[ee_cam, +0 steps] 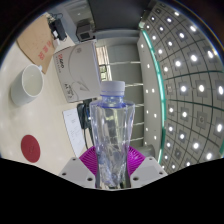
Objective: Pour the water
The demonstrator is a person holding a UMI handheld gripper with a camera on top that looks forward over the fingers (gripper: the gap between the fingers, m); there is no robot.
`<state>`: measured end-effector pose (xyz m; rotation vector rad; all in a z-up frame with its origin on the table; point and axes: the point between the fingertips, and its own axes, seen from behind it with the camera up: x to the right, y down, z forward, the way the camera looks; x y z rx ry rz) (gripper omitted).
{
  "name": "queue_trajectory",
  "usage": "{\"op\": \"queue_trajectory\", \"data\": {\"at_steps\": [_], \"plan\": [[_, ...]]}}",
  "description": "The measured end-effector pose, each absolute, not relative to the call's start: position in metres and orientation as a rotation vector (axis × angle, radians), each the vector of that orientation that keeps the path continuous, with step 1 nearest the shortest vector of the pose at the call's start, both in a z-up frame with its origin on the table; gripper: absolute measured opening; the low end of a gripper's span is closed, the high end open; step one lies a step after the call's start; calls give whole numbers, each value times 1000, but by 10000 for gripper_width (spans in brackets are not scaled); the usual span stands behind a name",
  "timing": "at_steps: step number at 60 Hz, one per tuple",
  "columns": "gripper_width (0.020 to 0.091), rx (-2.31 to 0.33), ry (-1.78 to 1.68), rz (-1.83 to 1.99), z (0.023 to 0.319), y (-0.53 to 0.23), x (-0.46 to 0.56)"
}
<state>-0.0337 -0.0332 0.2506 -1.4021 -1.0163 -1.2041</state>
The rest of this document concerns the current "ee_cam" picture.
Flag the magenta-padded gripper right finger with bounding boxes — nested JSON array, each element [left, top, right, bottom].
[[126, 145, 169, 189]]

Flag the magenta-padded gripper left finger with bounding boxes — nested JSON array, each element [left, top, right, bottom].
[[58, 145, 98, 190]]

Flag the clear plastic water bottle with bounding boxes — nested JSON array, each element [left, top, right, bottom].
[[89, 80, 136, 190]]

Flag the white paper sheet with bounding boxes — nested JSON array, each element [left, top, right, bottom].
[[62, 107, 88, 158]]

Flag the flat round red coaster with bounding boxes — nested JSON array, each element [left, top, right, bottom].
[[20, 134, 42, 164]]

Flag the black desk phone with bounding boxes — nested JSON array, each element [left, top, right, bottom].
[[76, 102, 93, 131]]

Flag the ceiling lights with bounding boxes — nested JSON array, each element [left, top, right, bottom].
[[143, 3, 224, 171]]

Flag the white ceramic cup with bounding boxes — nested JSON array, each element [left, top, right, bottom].
[[9, 64, 45, 107]]

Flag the large white cardboard box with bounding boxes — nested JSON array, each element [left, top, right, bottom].
[[53, 39, 102, 104]]

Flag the brown paper envelope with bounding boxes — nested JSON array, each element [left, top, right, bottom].
[[15, 13, 59, 75]]

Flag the grey monitor cabinet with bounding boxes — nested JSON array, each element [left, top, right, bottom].
[[75, 18, 95, 42]]

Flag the black power adapter with cables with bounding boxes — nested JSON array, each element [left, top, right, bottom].
[[48, 13, 69, 43]]

